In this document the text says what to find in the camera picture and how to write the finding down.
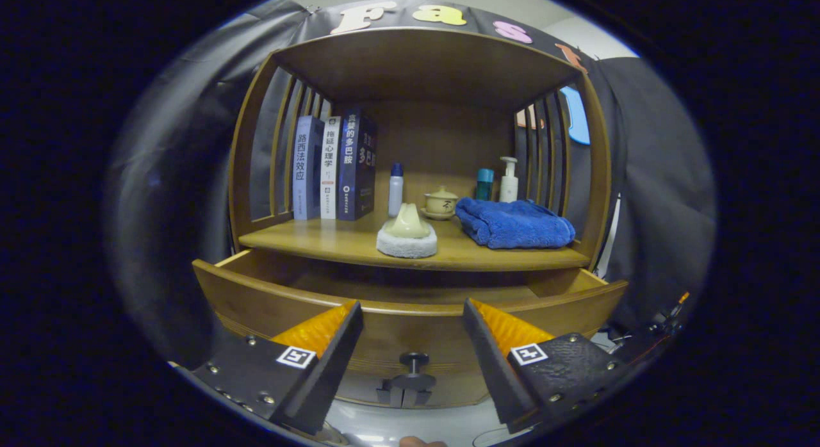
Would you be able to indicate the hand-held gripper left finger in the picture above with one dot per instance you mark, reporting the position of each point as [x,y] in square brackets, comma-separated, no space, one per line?
[327,370]

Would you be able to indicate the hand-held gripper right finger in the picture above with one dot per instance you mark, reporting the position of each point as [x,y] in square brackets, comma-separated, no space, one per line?
[493,364]

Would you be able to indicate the wooden drawer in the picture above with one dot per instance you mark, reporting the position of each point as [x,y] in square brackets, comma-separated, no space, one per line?
[410,328]

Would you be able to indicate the cream scrub brush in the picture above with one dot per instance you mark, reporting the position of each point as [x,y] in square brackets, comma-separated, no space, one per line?
[407,239]

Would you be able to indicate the wooden cabinet door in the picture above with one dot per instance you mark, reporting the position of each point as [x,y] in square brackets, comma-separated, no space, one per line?
[359,389]
[458,389]

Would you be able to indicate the wooden countertop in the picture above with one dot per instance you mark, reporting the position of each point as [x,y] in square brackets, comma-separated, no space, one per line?
[346,242]

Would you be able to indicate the wooden cabinet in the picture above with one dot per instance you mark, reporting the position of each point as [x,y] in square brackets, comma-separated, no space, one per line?
[423,63]

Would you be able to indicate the blue towel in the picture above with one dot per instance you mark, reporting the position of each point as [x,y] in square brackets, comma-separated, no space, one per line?
[516,226]

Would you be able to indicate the beige lidded teacup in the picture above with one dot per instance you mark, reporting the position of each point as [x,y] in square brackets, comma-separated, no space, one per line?
[441,205]

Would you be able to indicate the teal bottle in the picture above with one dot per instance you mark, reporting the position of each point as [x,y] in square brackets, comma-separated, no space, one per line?
[484,186]

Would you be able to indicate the white pump bottle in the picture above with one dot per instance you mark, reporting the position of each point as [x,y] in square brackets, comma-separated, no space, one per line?
[508,186]

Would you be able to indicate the black and orange device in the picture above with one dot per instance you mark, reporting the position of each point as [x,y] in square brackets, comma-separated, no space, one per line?
[669,312]

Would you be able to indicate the white bottle blue cap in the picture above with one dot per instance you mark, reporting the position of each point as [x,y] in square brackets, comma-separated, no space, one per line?
[395,194]

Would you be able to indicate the white book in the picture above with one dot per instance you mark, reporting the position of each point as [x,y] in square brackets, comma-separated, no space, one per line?
[329,171]

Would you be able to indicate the light blue book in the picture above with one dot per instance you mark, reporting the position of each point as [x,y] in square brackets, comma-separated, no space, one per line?
[302,171]

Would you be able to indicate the dark blue book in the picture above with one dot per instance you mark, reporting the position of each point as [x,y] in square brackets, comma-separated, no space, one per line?
[353,168]

